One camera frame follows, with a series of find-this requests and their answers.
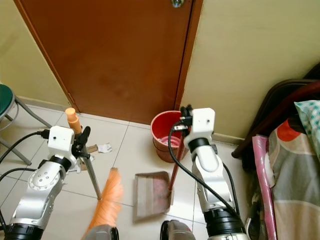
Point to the green round metal stool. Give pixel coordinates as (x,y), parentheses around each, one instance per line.
(6,100)

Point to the white paper scrap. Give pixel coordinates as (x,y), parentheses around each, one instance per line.
(105,148)

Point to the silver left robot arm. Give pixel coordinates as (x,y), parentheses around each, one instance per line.
(42,192)

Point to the dark wooden bed frame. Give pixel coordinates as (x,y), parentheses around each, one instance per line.
(270,107)

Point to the silver door knob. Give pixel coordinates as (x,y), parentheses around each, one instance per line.
(177,2)

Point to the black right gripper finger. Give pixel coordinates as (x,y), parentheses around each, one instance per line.
(190,112)
(183,112)

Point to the orange broom with metal shaft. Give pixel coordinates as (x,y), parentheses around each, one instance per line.
(110,200)

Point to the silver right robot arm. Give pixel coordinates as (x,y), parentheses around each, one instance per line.
(207,170)

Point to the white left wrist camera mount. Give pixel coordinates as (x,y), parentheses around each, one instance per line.
(60,141)

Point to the grey orange patterned blanket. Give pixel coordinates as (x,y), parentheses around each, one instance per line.
(295,190)

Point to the pink rolled mat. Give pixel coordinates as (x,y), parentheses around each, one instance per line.
(264,185)

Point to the red plastic bucket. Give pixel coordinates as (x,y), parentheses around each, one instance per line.
(162,147)

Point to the brown wooden door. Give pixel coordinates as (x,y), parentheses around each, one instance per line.
(110,55)

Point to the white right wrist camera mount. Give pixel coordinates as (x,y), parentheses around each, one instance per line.
(202,122)

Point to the small brown cardboard scrap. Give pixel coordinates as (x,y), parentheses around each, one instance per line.
(93,148)

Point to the grey right robot leg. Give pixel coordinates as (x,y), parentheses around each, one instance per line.
(177,231)

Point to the teal checked cloth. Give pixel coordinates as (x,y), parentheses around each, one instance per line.
(310,122)

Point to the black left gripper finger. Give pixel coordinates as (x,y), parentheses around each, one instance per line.
(86,135)

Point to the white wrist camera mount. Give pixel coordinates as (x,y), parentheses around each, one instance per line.
(202,122)
(60,141)

